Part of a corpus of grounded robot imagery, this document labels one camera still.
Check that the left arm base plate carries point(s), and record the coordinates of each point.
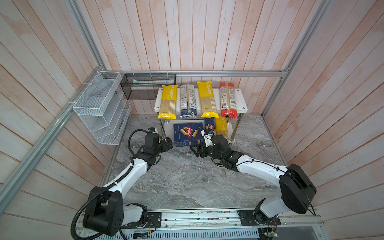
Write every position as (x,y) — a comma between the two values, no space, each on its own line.
(152,220)

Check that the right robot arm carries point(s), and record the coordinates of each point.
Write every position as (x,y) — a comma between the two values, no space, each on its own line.
(297,190)

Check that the yellow Pastatime spaghetti bag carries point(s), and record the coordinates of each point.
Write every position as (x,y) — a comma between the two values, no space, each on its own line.
(222,127)
(168,103)
(207,100)

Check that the blue Barilla spaghetti box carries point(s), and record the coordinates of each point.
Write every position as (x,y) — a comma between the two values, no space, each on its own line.
(210,125)

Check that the dark blue spaghetti bag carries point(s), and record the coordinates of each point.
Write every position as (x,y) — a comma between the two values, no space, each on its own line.
(188,101)

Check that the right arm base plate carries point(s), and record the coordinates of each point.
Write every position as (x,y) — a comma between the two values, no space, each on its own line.
(252,218)

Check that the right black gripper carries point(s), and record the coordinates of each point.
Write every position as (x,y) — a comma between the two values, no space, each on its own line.
(199,147)

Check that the black mesh wall basket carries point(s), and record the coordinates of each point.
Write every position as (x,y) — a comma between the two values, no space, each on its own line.
(145,87)

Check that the blue Barilla rigatoni box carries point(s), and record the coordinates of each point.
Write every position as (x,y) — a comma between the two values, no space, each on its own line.
(189,134)

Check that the red spaghetti bag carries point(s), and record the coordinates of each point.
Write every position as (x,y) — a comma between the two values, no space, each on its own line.
(228,101)

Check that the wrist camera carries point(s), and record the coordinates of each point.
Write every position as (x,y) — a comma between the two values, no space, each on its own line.
(153,130)
(207,134)

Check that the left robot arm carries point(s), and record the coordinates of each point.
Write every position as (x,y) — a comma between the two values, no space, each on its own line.
(104,211)

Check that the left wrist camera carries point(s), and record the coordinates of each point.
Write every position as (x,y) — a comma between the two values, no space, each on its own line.
(153,130)

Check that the aluminium mounting rail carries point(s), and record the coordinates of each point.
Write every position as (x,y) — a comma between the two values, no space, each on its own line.
(194,219)

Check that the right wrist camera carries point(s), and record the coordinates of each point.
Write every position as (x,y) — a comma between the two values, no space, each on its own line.
(207,134)

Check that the white two-tier shelf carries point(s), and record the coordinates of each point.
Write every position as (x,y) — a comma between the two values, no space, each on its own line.
(167,125)

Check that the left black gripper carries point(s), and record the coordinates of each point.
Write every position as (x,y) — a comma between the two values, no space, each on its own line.
(165,147)

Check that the white wire mesh organizer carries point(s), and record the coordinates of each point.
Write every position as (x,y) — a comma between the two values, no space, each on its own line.
(103,109)

